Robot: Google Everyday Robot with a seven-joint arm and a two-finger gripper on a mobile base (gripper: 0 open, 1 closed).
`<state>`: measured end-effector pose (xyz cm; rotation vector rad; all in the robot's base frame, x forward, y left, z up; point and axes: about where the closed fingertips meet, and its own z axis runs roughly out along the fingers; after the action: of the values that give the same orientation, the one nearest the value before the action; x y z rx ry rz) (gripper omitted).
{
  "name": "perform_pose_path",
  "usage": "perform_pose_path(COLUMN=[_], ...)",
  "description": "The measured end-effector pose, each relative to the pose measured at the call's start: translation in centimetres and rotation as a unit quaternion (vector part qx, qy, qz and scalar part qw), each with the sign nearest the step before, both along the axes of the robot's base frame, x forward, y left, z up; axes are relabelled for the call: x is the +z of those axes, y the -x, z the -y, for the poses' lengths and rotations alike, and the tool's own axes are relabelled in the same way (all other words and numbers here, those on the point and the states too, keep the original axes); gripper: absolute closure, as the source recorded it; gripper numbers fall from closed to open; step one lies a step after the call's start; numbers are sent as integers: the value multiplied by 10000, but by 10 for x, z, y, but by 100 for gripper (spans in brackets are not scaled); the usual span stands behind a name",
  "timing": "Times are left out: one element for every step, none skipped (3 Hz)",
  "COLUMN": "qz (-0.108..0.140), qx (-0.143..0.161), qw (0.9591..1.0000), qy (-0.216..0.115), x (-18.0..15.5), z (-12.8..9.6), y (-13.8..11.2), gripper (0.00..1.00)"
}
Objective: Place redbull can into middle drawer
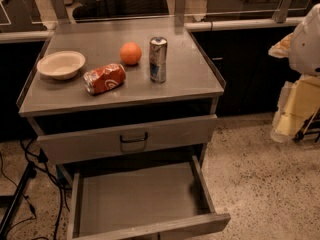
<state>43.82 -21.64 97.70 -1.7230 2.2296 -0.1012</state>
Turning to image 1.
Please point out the open middle drawer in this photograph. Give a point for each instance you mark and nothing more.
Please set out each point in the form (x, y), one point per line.
(143, 200)

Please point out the black tripod leg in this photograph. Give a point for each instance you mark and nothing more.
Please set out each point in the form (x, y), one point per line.
(12, 201)

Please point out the black drawer handle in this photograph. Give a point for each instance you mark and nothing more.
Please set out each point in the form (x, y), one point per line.
(134, 140)

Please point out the closed upper drawer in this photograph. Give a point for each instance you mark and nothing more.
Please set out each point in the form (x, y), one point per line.
(113, 141)

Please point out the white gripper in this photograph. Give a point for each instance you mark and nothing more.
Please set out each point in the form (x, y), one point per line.
(306, 47)

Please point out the silver blue redbull can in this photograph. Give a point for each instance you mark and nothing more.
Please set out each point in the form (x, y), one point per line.
(157, 59)

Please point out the crushed red soda can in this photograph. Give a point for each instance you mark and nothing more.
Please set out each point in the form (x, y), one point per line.
(103, 79)

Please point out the wheeled cart frame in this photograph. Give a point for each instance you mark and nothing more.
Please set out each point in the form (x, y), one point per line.
(310, 127)

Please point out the grey metal post left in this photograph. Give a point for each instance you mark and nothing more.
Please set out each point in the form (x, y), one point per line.
(60, 11)

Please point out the orange fruit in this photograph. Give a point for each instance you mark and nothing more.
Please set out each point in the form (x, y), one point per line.
(130, 53)

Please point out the white horizontal rail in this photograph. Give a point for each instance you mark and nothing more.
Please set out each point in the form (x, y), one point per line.
(241, 24)

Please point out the grey metal post right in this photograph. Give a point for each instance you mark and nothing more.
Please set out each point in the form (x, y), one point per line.
(281, 12)

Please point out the grey metal post middle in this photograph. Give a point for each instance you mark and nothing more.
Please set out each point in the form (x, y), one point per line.
(179, 12)

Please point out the grey metal post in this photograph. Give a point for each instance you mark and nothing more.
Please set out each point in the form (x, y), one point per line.
(60, 11)
(281, 12)
(179, 12)

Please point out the grey drawer cabinet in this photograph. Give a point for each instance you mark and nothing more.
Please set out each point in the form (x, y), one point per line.
(191, 88)

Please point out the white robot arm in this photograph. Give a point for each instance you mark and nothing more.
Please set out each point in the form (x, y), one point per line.
(302, 46)

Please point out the white bowl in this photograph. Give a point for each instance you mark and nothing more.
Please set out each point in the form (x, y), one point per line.
(61, 65)

